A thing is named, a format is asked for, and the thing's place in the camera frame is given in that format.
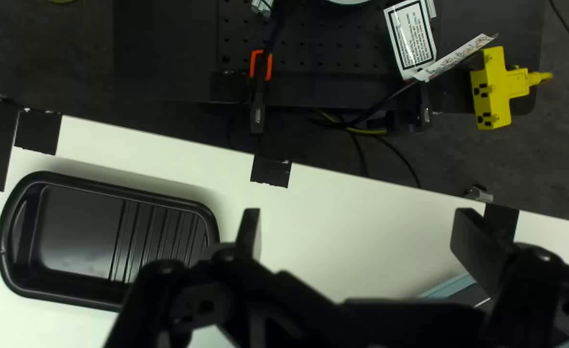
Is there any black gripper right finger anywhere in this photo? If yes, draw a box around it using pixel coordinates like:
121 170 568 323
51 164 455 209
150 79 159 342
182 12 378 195
450 207 569 348

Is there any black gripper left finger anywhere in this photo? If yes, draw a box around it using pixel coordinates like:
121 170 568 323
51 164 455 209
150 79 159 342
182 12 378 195
103 207 281 348

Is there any light blue breakfast maker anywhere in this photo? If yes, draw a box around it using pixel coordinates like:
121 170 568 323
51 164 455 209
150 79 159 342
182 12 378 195
419 269 494 309

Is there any small grey metal clamp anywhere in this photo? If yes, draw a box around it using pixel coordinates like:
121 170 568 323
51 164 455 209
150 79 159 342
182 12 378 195
465 184 498 203

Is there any yellow power plug adapter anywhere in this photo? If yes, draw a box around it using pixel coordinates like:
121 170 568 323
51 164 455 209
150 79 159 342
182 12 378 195
469 45 556 134

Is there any black ribbed grill tray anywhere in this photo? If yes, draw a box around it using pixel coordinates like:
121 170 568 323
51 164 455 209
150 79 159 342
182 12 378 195
0 170 223 313

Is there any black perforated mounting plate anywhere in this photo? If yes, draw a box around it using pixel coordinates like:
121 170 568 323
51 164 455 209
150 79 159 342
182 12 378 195
215 0 424 105

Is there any white paper strip tag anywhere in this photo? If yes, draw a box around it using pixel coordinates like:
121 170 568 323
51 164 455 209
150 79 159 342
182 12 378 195
419 31 500 83

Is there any white printed warning label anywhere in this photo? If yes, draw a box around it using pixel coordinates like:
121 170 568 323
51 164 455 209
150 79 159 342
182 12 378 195
382 0 440 83

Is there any thin black floor cable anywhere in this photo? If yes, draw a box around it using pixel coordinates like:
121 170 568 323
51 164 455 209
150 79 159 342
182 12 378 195
347 126 426 190

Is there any orange-handled tool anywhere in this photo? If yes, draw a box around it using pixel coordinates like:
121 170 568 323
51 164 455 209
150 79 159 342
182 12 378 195
246 47 277 135

